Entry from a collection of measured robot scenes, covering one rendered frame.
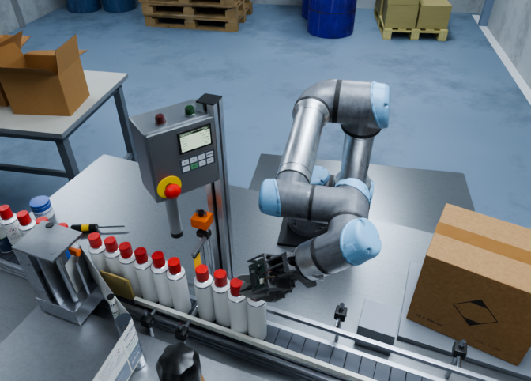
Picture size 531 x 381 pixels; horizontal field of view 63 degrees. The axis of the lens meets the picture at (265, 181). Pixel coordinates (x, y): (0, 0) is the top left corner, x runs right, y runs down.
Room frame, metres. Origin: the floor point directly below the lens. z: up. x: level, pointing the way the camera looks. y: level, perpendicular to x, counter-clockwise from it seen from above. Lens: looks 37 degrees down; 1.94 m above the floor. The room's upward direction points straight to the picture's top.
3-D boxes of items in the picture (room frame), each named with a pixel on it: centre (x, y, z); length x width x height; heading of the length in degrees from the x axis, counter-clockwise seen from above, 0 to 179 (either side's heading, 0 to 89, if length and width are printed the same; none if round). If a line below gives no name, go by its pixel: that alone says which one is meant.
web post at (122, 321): (0.61, 0.34, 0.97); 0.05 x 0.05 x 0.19
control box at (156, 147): (0.86, 0.21, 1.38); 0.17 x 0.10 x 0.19; 123
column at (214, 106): (0.89, 0.13, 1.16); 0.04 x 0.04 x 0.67; 68
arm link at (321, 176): (1.18, -0.17, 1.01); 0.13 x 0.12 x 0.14; 77
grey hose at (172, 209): (0.89, 0.25, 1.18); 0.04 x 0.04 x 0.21
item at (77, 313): (0.81, 0.57, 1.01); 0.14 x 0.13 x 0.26; 68
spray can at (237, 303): (0.71, 0.08, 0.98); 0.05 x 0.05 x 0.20
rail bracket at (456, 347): (0.57, -0.47, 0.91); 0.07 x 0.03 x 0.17; 158
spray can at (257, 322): (0.69, 0.03, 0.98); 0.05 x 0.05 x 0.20
